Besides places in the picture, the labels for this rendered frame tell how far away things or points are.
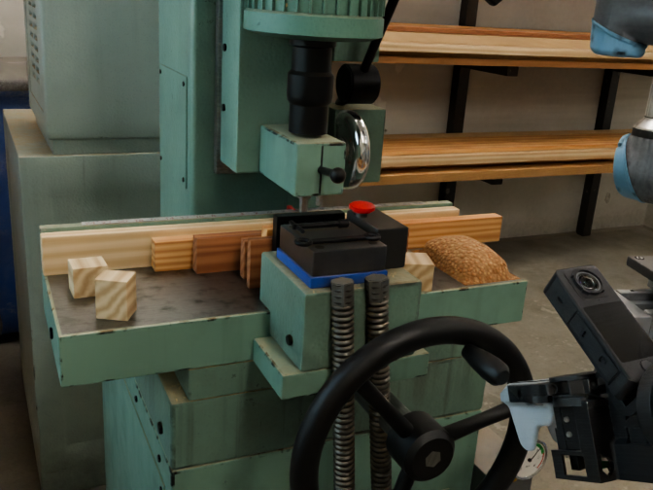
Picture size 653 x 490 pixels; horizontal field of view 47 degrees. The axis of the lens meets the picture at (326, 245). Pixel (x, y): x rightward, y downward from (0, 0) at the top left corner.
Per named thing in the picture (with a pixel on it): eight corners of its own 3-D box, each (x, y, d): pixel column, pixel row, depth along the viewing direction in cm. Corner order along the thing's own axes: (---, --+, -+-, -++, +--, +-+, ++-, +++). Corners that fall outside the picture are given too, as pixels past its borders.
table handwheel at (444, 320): (484, 580, 85) (258, 578, 71) (397, 478, 102) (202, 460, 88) (588, 353, 80) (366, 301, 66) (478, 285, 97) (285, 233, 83)
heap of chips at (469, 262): (464, 286, 97) (468, 259, 96) (410, 251, 109) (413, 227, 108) (520, 279, 101) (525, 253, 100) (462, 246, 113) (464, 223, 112)
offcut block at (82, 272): (109, 295, 87) (108, 265, 86) (74, 298, 85) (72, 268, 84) (102, 284, 90) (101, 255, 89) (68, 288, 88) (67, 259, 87)
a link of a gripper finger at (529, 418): (486, 451, 70) (550, 455, 62) (476, 387, 71) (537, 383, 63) (513, 445, 71) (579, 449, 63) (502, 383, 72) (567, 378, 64)
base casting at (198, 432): (167, 472, 87) (167, 403, 84) (95, 290, 136) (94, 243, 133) (485, 408, 105) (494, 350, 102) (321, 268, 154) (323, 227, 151)
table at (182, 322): (68, 438, 70) (64, 381, 68) (41, 310, 96) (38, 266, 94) (571, 351, 94) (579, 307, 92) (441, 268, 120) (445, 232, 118)
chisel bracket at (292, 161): (293, 209, 95) (296, 143, 93) (257, 182, 107) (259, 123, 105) (345, 206, 98) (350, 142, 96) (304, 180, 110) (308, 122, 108)
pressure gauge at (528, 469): (506, 496, 103) (515, 444, 100) (490, 479, 106) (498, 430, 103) (542, 486, 105) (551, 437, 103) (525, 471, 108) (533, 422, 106)
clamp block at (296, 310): (296, 373, 78) (301, 294, 75) (255, 322, 90) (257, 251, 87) (418, 354, 84) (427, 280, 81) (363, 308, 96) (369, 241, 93)
